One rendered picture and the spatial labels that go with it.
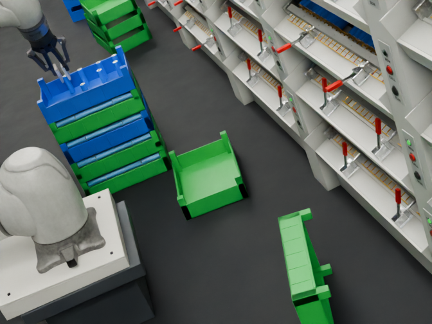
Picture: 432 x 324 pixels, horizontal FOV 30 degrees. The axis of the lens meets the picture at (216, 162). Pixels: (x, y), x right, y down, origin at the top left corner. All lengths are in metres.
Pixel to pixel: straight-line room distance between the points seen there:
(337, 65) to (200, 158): 0.99
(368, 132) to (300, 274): 0.36
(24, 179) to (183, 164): 0.84
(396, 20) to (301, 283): 0.64
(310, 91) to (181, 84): 1.22
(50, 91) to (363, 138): 1.26
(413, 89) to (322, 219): 0.86
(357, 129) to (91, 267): 0.72
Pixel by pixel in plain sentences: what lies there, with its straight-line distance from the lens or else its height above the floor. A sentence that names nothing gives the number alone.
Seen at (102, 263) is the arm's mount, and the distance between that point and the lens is 1.99.
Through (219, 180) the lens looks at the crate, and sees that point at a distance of 2.53.
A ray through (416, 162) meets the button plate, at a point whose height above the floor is 0.44.
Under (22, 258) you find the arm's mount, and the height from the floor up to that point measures 0.25.
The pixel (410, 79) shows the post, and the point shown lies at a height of 0.64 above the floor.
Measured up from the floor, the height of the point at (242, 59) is 0.18.
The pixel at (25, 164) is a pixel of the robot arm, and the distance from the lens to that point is 1.96.
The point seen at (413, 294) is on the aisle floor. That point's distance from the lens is 1.93.
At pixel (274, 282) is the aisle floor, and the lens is 2.08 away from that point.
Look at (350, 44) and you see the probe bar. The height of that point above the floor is 0.57.
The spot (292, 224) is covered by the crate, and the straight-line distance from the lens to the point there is 1.90.
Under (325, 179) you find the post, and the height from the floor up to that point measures 0.04.
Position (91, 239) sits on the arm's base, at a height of 0.26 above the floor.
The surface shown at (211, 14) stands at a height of 0.37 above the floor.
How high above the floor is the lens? 1.32
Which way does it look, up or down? 30 degrees down
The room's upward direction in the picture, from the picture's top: 23 degrees counter-clockwise
